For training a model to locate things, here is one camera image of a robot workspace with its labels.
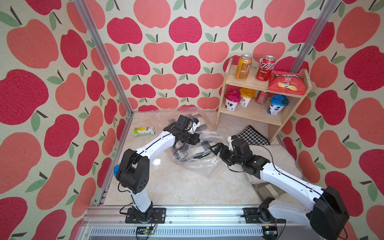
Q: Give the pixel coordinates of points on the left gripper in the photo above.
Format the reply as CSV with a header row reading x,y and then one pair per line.
x,y
195,141

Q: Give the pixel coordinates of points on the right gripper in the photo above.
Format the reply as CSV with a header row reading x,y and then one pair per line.
x,y
220,145

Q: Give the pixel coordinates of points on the clear plastic vacuum bag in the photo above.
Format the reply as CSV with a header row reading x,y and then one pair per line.
x,y
205,168

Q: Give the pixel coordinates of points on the black white houndstooth scarf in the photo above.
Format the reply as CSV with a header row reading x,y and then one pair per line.
x,y
253,137

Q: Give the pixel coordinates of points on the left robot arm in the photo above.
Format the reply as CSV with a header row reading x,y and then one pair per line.
x,y
133,172

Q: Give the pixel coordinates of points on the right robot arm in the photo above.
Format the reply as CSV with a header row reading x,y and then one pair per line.
x,y
322,209

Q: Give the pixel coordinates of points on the red chips bag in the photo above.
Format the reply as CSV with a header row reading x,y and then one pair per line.
x,y
286,82

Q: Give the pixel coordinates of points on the green white drink carton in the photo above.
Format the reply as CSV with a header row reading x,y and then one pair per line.
x,y
144,131

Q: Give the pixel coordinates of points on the pink lid cup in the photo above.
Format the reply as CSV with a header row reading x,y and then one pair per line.
x,y
232,97

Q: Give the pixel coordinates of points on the wooden two-tier shelf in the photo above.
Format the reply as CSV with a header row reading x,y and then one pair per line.
x,y
256,111

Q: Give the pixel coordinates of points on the yellow lid cup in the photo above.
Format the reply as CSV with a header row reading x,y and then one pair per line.
x,y
246,96

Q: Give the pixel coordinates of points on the red can lower shelf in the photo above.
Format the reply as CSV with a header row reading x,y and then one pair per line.
x,y
262,97

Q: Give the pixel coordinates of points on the blue lid cup on table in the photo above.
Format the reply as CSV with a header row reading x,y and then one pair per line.
x,y
116,170

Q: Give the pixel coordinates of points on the blue lid cup on shelf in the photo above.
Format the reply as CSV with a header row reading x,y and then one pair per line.
x,y
277,103

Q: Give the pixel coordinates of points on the orange drink can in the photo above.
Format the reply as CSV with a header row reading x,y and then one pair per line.
x,y
243,68

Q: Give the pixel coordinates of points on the red cola can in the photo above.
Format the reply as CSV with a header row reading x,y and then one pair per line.
x,y
265,68

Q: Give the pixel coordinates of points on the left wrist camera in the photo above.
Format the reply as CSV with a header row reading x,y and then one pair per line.
x,y
195,125

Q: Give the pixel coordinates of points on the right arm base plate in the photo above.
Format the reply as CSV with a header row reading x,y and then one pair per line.
x,y
257,216

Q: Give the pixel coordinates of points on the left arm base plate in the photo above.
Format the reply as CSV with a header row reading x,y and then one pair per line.
x,y
152,215

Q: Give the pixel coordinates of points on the aluminium front rail frame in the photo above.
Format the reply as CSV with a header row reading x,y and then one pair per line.
x,y
188,223

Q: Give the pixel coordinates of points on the left aluminium corner post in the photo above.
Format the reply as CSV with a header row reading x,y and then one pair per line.
x,y
90,24

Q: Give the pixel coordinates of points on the aluminium corner post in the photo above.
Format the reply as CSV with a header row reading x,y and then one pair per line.
x,y
320,36
90,24

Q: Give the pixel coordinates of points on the right aluminium corner post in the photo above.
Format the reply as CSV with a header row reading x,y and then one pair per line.
x,y
320,36

